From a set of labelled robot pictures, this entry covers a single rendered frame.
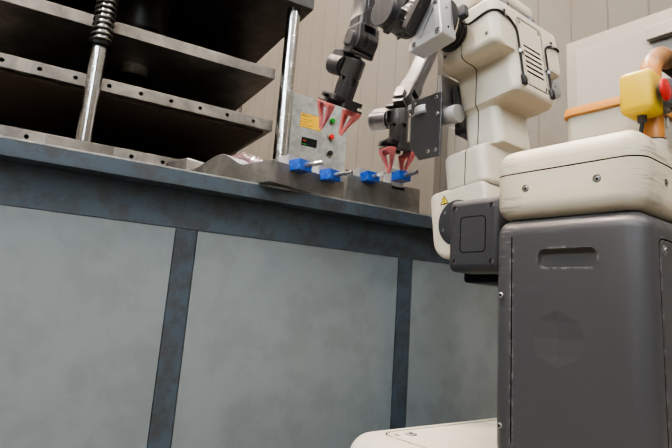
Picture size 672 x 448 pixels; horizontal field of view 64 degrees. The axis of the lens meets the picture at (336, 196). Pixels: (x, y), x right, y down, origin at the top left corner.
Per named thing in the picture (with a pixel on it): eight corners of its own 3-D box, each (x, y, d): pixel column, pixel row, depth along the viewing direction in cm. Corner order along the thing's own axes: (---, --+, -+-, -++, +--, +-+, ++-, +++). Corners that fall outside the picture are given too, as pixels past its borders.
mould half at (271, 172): (342, 201, 146) (345, 162, 148) (269, 181, 127) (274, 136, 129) (231, 213, 179) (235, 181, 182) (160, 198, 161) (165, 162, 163)
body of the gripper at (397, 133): (377, 147, 165) (379, 124, 166) (404, 154, 170) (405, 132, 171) (390, 142, 159) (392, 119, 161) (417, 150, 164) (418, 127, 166)
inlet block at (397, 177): (423, 182, 154) (424, 164, 156) (409, 179, 152) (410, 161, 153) (396, 190, 165) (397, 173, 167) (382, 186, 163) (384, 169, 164)
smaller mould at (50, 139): (110, 174, 132) (114, 146, 134) (41, 162, 125) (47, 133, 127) (99, 186, 149) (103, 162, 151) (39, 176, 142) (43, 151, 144)
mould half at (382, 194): (418, 218, 163) (420, 175, 165) (345, 205, 150) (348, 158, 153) (335, 231, 205) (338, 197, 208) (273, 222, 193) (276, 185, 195)
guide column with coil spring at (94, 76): (64, 308, 179) (123, -39, 205) (45, 307, 176) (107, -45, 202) (63, 307, 184) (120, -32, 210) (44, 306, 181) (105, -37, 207)
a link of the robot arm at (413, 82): (446, 3, 183) (456, 29, 190) (431, 6, 186) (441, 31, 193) (403, 95, 164) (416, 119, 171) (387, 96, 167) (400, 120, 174)
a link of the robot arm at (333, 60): (354, 29, 139) (379, 41, 144) (331, 26, 148) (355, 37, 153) (339, 74, 141) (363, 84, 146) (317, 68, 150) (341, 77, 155)
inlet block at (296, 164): (328, 175, 130) (330, 154, 131) (313, 171, 126) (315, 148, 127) (291, 181, 138) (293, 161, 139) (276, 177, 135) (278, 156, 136)
